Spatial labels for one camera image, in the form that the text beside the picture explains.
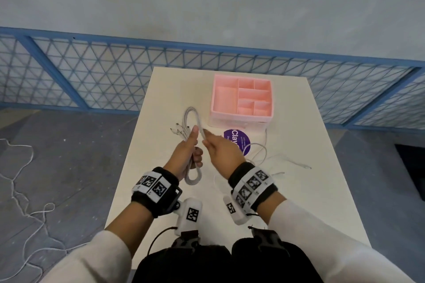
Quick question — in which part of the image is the person's right hand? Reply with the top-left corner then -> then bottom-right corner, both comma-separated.
201,128 -> 247,180

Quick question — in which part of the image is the person's left hand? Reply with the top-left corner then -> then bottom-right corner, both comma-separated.
162,125 -> 204,182

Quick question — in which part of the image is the pink compartment organizer box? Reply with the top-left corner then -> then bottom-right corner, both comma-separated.
208,73 -> 274,127

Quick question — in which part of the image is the person's left forearm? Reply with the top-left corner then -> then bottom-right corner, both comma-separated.
36,201 -> 157,283

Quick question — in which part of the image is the person's right forearm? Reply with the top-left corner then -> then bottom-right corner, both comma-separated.
257,191 -> 416,283

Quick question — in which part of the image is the person's black clothing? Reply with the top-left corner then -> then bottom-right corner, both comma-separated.
131,238 -> 325,283

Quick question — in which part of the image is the purple round sticker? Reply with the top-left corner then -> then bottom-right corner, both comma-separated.
223,128 -> 251,157

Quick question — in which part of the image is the black marker wristband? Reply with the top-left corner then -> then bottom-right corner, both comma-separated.
227,161 -> 279,214
131,166 -> 183,219

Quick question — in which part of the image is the black harness clip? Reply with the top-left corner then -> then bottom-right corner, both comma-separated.
171,230 -> 201,255
248,226 -> 290,255

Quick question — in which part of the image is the white table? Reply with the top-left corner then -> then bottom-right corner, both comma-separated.
104,66 -> 372,250

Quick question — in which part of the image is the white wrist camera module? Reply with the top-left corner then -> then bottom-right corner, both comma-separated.
223,195 -> 251,226
174,197 -> 203,237

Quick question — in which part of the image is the thin black camera cable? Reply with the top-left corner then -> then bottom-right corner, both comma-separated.
146,226 -> 178,257

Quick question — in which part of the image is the thin white cord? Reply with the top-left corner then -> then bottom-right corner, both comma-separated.
0,138 -> 90,283

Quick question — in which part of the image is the blue wire mesh fence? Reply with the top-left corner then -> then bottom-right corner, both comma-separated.
0,26 -> 425,134

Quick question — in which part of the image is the black stand base plate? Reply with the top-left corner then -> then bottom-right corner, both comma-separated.
394,143 -> 425,202

